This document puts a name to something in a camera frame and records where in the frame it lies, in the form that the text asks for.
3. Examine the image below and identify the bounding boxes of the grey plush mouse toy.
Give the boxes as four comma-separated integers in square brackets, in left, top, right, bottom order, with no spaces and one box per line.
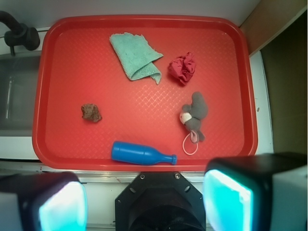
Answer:
[179,91,208,155]

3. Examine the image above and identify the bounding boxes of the black faucet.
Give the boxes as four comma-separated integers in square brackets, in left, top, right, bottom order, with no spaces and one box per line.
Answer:
[0,11,40,56]

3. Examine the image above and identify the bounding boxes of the blue plastic bottle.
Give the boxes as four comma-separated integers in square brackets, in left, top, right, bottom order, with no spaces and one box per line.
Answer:
[111,141,177,166]

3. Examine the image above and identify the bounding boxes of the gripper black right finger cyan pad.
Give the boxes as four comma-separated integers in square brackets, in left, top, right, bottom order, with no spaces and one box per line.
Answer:
[203,152,308,231]

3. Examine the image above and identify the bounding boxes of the teal folded cloth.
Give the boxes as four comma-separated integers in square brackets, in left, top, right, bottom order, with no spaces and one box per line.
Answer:
[109,32,163,85]

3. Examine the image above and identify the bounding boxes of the crumpled red paper ball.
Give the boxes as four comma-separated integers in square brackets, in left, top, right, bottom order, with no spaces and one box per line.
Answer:
[168,52,196,85]

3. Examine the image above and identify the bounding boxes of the black octagonal mount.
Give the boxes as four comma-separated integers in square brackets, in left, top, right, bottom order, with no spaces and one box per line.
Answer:
[115,172,206,231]

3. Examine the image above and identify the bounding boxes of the metal sink basin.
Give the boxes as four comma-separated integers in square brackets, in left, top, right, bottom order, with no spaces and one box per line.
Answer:
[0,51,41,137]

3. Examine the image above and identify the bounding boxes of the brown rock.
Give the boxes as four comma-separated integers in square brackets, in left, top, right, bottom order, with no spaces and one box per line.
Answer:
[81,103,102,123]

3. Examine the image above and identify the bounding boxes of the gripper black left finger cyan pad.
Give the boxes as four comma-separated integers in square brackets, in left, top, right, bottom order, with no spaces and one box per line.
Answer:
[0,172,88,231]

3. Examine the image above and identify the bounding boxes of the red plastic tray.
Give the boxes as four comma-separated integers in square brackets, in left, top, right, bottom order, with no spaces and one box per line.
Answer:
[32,15,257,171]

